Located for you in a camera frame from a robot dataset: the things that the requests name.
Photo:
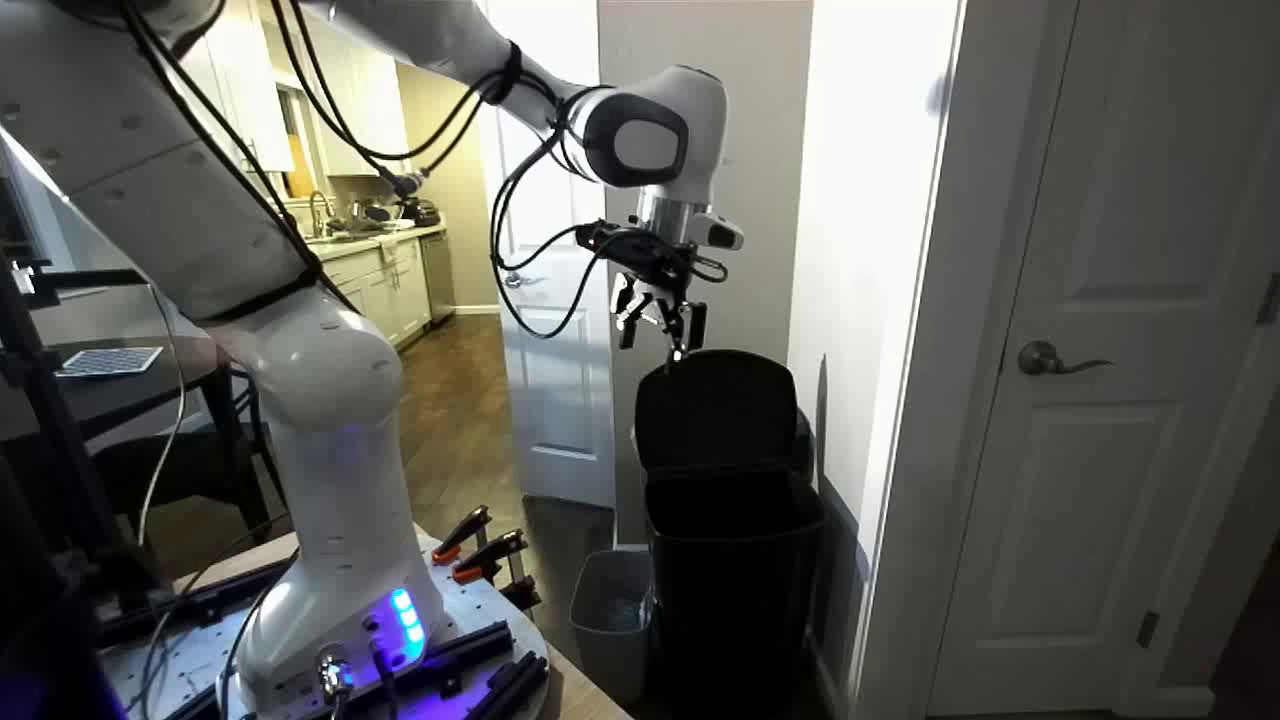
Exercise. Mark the white panelled door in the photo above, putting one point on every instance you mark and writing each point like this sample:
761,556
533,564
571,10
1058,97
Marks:
1105,200

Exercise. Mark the black plastic bin body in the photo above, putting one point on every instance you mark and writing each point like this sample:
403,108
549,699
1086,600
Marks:
732,586

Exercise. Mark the dark desk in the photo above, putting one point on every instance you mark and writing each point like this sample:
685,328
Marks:
121,398

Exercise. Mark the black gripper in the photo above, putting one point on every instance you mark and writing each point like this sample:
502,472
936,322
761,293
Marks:
660,262

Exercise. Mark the black bar clamp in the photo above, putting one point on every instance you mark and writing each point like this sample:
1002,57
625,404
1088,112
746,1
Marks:
505,685
455,648

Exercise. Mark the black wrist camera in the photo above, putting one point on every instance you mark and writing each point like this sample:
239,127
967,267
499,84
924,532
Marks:
606,240

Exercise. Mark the black countertop appliance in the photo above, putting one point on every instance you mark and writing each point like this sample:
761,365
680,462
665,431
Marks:
421,208

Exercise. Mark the black bin lid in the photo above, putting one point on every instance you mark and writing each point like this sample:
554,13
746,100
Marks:
715,404

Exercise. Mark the flat tablet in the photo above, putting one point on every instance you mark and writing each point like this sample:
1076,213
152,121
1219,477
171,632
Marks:
108,360

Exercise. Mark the white kitchen base cabinet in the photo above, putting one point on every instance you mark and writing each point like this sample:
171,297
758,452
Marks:
387,284

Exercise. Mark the white kitchen wall cabinet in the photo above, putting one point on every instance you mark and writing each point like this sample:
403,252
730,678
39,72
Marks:
361,93

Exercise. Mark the dark door hinge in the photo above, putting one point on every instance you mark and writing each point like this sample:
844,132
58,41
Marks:
1144,629

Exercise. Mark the black tripod stand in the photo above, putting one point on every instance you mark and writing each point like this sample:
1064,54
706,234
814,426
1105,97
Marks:
42,400

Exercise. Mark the dark metal door lever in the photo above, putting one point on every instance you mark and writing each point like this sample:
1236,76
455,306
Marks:
1037,357

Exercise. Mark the white open room door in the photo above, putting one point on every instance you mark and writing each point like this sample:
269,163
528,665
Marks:
562,400

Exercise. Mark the small gray wastebasket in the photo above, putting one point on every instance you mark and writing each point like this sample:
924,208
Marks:
606,626

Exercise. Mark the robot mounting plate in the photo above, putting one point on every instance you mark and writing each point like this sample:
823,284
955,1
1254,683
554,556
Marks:
467,613

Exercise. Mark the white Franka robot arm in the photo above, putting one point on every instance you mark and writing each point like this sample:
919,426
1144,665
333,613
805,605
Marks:
321,400

